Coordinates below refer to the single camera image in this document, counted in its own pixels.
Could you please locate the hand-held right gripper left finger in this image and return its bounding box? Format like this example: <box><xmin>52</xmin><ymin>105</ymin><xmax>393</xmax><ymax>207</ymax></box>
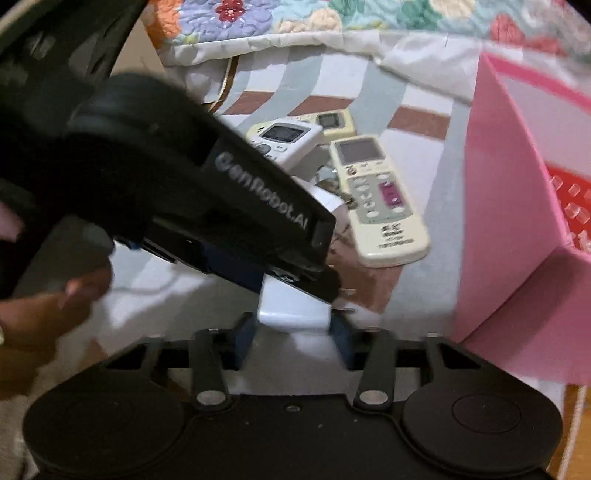
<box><xmin>99</xmin><ymin>313</ymin><xmax>257</xmax><ymax>411</ymax></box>

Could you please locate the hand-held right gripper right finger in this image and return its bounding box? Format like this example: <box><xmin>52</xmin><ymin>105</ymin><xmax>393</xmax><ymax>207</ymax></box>
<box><xmin>329</xmin><ymin>311</ymin><xmax>483</xmax><ymax>411</ymax></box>

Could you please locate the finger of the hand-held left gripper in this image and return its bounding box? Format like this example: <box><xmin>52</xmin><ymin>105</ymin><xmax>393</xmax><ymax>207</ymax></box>
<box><xmin>203</xmin><ymin>244</ymin><xmax>343</xmax><ymax>306</ymax></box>

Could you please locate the white remote with screen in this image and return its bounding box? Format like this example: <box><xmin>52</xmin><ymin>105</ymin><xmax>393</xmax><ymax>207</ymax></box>
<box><xmin>246</xmin><ymin>117</ymin><xmax>325</xmax><ymax>178</ymax></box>

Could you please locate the large cream remote pink button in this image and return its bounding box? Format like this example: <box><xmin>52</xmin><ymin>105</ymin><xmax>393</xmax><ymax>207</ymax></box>
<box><xmin>329</xmin><ymin>134</ymin><xmax>431</xmax><ymax>268</ymax></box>

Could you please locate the yellowish cream remote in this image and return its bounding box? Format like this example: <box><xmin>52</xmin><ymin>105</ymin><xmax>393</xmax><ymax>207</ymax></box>
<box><xmin>295</xmin><ymin>108</ymin><xmax>357</xmax><ymax>144</ymax></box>

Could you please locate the pink cardboard box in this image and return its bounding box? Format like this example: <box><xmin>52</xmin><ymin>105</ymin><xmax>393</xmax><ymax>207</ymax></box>
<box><xmin>450</xmin><ymin>53</ymin><xmax>591</xmax><ymax>386</ymax></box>

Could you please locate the person's left hand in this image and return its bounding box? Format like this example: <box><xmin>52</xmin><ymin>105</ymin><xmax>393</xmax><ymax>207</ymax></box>
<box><xmin>0</xmin><ymin>265</ymin><xmax>114</xmax><ymax>352</ymax></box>

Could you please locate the floral quilt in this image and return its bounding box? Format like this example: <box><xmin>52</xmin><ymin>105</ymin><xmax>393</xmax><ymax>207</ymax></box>
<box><xmin>141</xmin><ymin>0</ymin><xmax>591</xmax><ymax>84</ymax></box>

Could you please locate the striped cloth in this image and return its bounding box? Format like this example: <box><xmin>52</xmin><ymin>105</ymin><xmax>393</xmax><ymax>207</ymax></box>
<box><xmin>106</xmin><ymin>46</ymin><xmax>476</xmax><ymax>347</ymax></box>

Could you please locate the white bed sheet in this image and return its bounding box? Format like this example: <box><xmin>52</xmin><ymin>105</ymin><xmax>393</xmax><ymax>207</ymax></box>
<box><xmin>157</xmin><ymin>30</ymin><xmax>490</xmax><ymax>104</ymax></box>

